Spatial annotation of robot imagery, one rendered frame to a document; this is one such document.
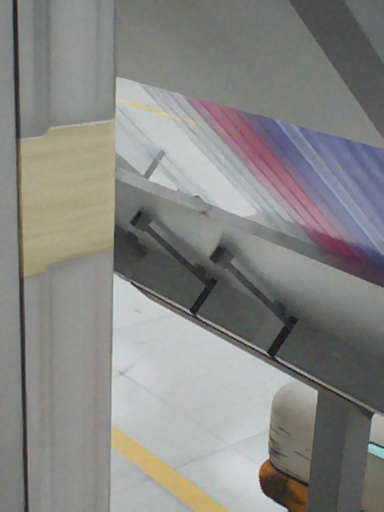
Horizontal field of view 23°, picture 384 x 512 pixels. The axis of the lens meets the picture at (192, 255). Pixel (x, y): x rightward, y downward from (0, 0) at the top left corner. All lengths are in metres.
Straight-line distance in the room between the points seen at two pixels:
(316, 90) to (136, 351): 2.02
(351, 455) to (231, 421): 0.78
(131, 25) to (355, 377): 0.43
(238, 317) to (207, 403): 1.28
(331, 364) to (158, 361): 1.54
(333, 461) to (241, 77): 0.97
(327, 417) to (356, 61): 1.09
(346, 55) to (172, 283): 0.72
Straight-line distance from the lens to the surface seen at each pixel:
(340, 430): 1.30
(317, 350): 0.81
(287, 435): 1.65
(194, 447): 1.98
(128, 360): 2.32
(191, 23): 0.39
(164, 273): 0.96
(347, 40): 0.23
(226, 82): 0.42
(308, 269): 0.64
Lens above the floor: 1.05
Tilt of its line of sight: 20 degrees down
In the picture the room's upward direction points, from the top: 3 degrees clockwise
